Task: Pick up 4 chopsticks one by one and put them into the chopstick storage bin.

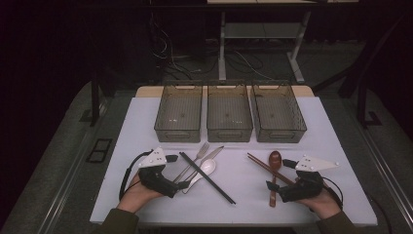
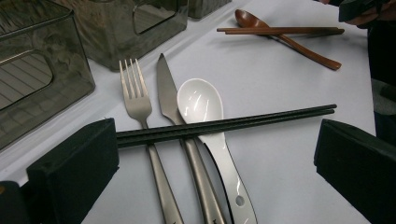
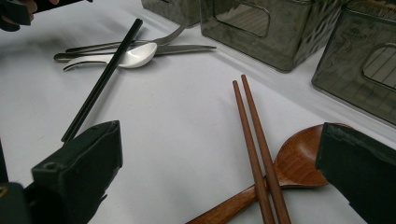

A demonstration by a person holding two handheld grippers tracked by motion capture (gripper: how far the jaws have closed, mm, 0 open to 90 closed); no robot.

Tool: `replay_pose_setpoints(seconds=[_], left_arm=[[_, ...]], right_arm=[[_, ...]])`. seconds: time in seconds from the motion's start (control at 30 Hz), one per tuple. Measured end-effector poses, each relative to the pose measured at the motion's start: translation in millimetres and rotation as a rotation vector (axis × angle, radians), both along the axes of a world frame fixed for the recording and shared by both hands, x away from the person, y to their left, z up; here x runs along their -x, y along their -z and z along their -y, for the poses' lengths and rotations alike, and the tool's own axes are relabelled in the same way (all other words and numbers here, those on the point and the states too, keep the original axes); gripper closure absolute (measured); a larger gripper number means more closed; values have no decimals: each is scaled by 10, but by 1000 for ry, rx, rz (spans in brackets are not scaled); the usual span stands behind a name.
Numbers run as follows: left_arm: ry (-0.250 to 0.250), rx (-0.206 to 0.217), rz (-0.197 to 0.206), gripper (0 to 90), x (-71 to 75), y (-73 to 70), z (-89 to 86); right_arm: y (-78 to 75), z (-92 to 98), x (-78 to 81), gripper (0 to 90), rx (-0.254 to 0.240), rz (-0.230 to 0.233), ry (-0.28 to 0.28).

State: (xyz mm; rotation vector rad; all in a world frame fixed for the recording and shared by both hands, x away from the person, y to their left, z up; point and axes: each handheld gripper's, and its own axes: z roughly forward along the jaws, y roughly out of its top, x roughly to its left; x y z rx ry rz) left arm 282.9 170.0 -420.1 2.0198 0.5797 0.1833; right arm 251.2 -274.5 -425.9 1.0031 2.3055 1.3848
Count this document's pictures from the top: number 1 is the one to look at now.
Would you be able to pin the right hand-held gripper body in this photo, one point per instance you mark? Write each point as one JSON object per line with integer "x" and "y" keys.
{"x": 305, "y": 188}

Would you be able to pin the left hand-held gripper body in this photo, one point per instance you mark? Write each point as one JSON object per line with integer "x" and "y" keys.
{"x": 159, "y": 182}

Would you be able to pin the brown wooden spoon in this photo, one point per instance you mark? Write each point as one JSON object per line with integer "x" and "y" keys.
{"x": 275, "y": 160}

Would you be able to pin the brown wooden chopstick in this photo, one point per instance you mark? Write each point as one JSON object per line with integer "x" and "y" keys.
{"x": 259, "y": 163}
{"x": 259, "y": 160}

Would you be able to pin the white ceramic spoon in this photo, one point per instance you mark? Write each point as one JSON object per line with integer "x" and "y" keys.
{"x": 207, "y": 166}

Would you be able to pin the smoky clear plastic bin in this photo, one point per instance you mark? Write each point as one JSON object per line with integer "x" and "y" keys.
{"x": 229, "y": 110}
{"x": 180, "y": 110}
{"x": 277, "y": 112}

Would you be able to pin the person's right hand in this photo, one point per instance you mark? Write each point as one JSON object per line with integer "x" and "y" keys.
{"x": 326, "y": 204}

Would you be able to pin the person's left hand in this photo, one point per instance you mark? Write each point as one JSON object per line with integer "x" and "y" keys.
{"x": 136, "y": 196}

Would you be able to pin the metal fork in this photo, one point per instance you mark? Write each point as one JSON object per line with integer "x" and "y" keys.
{"x": 203, "y": 151}

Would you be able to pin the metal knife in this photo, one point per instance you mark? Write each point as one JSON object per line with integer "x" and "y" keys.
{"x": 214, "y": 153}

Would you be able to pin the grey metal desk frame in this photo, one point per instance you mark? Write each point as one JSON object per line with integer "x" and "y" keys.
{"x": 259, "y": 31}

